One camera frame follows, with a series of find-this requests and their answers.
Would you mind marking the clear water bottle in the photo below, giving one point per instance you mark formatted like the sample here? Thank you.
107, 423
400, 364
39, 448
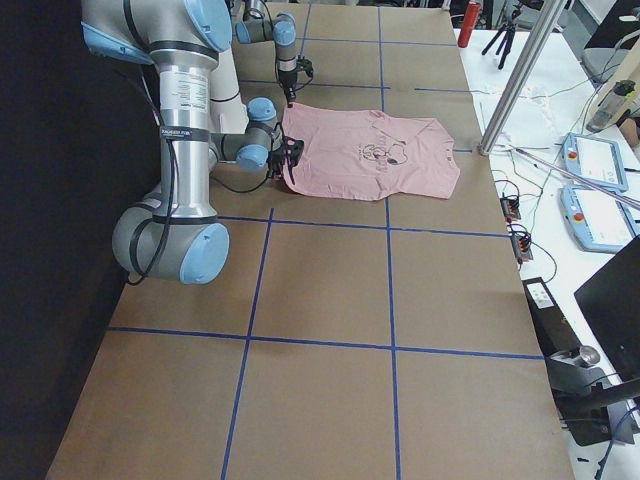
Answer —
613, 101

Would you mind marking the black monitor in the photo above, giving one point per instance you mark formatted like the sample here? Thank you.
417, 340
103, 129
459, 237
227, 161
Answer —
609, 302

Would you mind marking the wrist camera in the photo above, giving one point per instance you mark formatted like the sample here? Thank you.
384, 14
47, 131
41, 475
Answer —
305, 65
293, 149

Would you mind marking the lower orange circuit board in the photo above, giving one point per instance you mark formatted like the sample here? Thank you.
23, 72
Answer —
521, 244

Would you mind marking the pink Snoopy t-shirt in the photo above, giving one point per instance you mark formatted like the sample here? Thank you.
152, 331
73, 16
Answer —
369, 155

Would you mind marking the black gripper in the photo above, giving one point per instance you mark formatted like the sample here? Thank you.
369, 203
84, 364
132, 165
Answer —
276, 161
287, 81

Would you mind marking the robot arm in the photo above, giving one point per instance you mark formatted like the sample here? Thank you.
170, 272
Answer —
258, 25
174, 232

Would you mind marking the red cylinder bottle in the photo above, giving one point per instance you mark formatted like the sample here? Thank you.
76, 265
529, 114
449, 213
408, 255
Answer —
469, 22

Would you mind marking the orange circuit board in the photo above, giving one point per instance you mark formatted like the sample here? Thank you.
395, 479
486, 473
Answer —
521, 244
510, 206

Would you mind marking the lower teach pendant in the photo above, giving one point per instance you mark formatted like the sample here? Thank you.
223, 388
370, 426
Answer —
597, 222

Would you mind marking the aluminium frame post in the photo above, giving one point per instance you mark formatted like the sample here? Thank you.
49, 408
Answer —
533, 47

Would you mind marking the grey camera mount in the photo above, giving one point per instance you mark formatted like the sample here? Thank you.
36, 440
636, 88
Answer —
593, 409

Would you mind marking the upper orange circuit board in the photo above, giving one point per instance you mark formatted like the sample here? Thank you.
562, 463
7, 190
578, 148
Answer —
510, 206

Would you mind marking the black camera tripod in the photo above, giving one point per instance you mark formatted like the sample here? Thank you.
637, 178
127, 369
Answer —
505, 34

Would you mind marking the black power box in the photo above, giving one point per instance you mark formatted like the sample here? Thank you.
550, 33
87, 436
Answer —
553, 331

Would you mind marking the upper teach pendant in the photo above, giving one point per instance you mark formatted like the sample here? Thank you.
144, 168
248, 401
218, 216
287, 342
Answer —
597, 160

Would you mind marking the teach pendant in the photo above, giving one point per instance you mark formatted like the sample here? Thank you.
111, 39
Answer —
597, 222
597, 160

